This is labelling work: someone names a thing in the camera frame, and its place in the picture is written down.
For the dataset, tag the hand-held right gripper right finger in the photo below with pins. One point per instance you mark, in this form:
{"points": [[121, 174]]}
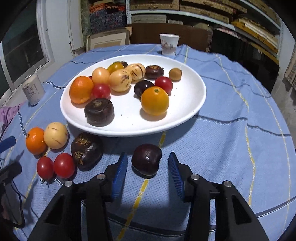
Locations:
{"points": [[176, 176]]}

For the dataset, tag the large orange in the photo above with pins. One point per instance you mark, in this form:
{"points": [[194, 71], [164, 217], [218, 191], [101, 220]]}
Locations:
{"points": [[81, 90]]}

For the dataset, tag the large pale orange fruit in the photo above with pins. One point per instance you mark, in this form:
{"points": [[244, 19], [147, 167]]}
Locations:
{"points": [[119, 81]]}

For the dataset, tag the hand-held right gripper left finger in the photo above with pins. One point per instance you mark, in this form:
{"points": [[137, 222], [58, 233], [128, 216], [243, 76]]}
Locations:
{"points": [[120, 176]]}

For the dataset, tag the small brown fruit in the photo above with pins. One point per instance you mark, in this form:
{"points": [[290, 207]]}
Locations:
{"points": [[175, 74]]}

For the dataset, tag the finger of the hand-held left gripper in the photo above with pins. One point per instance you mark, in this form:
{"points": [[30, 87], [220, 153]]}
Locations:
{"points": [[8, 143], [10, 171]]}

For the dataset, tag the brown cardboard board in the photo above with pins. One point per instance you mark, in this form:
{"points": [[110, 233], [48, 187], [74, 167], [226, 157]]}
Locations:
{"points": [[148, 34]]}

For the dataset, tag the dark purple plum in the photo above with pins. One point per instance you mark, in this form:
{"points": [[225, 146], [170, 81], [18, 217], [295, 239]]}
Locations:
{"points": [[142, 87], [146, 162]]}

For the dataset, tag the pale orange round fruit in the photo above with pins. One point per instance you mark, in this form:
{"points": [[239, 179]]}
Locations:
{"points": [[100, 75]]}

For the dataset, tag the small orange mandarin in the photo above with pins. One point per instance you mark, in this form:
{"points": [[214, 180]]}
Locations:
{"points": [[35, 140]]}

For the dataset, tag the yellow-orange tomato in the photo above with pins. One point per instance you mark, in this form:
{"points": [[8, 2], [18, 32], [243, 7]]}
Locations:
{"points": [[155, 100]]}

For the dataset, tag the dark glass window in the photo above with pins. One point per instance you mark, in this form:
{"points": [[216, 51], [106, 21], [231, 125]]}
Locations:
{"points": [[23, 53]]}

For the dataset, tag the blue striped tablecloth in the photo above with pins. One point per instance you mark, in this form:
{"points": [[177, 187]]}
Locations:
{"points": [[231, 139]]}

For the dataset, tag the purple cloth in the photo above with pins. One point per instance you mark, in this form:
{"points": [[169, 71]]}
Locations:
{"points": [[9, 113]]}

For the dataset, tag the yellow and dark tomato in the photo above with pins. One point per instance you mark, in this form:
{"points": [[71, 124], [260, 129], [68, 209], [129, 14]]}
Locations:
{"points": [[115, 67]]}

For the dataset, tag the small red tomato with stem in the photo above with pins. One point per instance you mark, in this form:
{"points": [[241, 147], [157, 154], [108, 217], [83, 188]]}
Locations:
{"points": [[45, 167]]}

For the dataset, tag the pale yellow round fruit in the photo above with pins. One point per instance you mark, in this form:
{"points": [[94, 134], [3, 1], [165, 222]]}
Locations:
{"points": [[56, 135]]}

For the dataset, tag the dark brown round fruit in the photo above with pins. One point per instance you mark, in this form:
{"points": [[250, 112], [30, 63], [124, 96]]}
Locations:
{"points": [[154, 72]]}

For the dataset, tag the dark brown yellow-marked fruit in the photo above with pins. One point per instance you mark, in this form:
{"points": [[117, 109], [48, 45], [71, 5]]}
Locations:
{"points": [[86, 150]]}

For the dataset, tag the open cardboard box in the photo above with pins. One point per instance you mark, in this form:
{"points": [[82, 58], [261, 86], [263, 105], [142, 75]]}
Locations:
{"points": [[108, 40]]}

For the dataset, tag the white paper cup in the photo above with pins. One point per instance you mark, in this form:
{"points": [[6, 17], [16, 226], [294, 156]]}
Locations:
{"points": [[169, 44]]}

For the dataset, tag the stack of patterned fabric boxes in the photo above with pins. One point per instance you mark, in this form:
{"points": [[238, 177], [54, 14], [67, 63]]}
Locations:
{"points": [[106, 19]]}

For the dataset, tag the striped pepino melon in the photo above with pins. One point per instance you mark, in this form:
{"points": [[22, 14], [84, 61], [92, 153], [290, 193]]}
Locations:
{"points": [[136, 71]]}

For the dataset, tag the white printed canister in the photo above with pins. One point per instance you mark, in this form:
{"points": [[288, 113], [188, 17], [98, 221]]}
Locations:
{"points": [[33, 89]]}

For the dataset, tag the stack of woven flat boxes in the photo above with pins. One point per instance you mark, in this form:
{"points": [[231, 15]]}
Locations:
{"points": [[208, 7]]}

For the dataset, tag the black flat panel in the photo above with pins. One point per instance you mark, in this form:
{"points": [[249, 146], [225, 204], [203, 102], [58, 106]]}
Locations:
{"points": [[242, 55]]}

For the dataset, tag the white metal shelving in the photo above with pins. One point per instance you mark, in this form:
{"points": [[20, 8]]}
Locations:
{"points": [[128, 18]]}

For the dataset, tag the small dark purple fruit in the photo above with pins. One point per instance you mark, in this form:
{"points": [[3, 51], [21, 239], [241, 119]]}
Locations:
{"points": [[124, 64]]}

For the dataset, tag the white oval plate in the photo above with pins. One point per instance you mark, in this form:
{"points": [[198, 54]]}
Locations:
{"points": [[185, 104]]}

